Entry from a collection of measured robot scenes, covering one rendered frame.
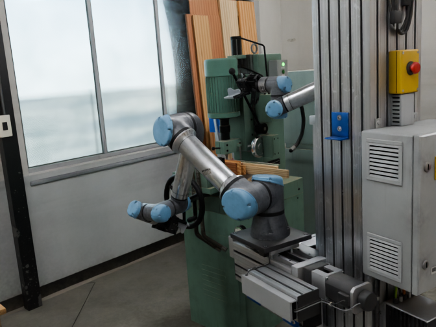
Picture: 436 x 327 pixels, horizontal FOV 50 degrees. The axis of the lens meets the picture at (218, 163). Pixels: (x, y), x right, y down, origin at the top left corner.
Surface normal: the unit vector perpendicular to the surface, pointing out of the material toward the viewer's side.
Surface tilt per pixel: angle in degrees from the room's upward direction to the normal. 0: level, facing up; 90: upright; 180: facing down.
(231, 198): 95
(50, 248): 90
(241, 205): 95
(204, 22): 86
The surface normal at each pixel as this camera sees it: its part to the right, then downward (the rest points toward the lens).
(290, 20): -0.68, 0.18
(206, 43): 0.71, 0.03
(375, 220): -0.85, 0.15
